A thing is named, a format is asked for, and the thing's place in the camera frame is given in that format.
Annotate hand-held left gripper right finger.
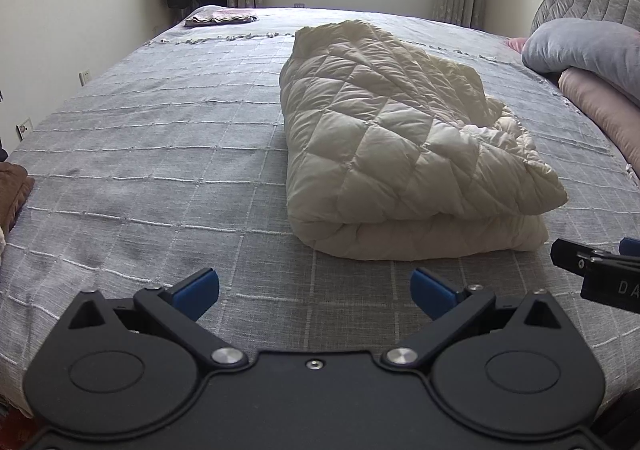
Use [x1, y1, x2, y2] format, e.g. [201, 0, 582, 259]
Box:
[380, 267, 577, 372]

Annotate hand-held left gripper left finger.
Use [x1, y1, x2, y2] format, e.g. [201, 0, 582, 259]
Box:
[67, 267, 250, 372]

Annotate cream quilted down jacket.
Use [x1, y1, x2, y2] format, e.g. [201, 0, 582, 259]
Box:
[279, 20, 571, 263]

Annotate bed with grey checked bedspread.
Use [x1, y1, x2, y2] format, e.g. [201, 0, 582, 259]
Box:
[0, 4, 640, 426]

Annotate large pink pillow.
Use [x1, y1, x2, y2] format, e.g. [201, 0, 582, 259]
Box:
[557, 68, 640, 173]

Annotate grey pillow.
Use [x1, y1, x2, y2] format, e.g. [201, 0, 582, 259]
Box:
[521, 18, 640, 106]

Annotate brown cloth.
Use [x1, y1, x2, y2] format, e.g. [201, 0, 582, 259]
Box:
[0, 161, 37, 251]

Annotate folded purple cloth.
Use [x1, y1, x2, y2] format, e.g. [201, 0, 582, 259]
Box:
[184, 4, 259, 28]

